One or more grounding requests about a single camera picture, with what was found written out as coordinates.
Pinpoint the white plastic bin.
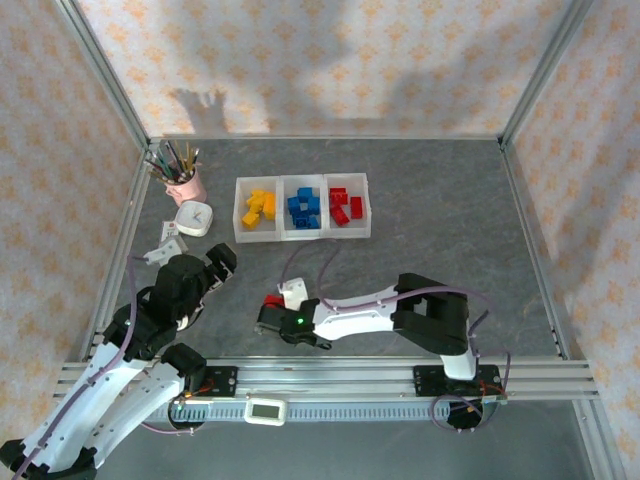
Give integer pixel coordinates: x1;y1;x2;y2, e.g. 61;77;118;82
233;175;285;245
323;172;374;240
279;173;329;242

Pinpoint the small white square clock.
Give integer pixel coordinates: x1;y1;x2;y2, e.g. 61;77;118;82
174;201;215;239

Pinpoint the pink cup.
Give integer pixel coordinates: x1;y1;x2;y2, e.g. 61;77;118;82
164;167;208;207

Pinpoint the white digital timer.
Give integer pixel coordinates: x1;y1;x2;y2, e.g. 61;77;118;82
243;396;289;427

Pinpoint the long thin pencil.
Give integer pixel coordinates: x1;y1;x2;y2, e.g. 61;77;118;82
144;158;174;180

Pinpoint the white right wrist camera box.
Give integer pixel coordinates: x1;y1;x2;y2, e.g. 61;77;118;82
277;277;309;311

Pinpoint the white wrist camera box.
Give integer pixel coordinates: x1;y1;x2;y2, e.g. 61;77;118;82
143;237;185;266
277;277;309;311

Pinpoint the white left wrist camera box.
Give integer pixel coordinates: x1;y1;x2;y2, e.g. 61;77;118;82
143;237;185;266

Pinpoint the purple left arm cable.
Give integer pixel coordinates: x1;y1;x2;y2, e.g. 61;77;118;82
9;253;201;480

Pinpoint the wide aluminium mounting rail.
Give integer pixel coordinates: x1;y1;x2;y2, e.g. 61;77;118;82
55;356;600;401

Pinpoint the aluminium frame rail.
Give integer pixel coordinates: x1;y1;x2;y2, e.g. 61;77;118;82
572;399;629;480
499;142;574;361
148;133;504;146
79;144;154;362

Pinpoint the grey slotted cable duct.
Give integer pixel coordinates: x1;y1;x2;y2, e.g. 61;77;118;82
167;398;504;422

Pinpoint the aluminium frame post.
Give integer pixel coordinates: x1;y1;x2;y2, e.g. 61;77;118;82
498;0;597;149
52;0;151;149

